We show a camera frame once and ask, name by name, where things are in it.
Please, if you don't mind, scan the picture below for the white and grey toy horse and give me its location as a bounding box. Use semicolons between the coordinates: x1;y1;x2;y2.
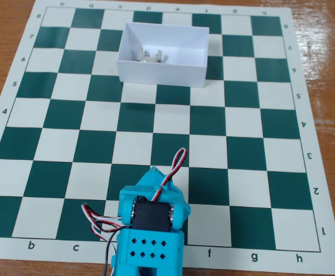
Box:
135;45;168;63

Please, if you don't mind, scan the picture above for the red white black gripper cable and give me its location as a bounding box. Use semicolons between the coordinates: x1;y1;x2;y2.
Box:
153;148;188;202

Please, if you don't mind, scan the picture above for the white rectangular open box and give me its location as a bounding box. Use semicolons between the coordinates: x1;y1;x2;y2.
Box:
116;21;210;88

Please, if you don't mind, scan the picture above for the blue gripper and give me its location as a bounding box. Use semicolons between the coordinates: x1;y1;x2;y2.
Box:
135;166;192;216

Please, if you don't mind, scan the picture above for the red white black elbow cable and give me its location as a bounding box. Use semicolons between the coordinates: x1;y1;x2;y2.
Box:
91;224;121;276

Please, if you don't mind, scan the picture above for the green and cream chessboard mat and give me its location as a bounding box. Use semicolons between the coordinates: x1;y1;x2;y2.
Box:
0;0;335;276

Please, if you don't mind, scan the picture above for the red white black wrist cable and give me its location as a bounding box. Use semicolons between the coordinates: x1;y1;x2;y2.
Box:
81;202;125;228

